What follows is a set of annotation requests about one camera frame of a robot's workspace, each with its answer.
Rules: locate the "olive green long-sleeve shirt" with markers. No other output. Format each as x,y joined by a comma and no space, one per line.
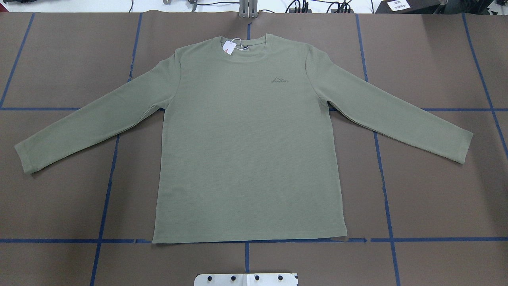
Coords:
248,150

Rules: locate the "white paper price tag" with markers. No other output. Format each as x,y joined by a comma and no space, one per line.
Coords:
229,47

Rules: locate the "black box with label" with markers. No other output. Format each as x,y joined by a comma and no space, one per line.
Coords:
411,7

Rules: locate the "grey aluminium frame post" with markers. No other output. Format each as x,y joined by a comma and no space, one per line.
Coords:
248,8

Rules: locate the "white metal base plate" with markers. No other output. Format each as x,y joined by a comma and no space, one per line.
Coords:
247,279

